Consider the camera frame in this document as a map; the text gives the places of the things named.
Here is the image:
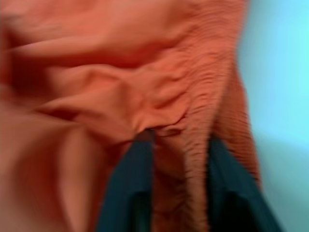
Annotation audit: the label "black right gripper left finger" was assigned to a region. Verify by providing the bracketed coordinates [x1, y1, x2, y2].
[96, 130, 155, 232]

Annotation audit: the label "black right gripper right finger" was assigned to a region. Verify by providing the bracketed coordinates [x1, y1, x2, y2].
[208, 139, 286, 232]

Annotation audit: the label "orange shorts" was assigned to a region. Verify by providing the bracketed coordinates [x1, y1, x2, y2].
[0, 0, 261, 232]

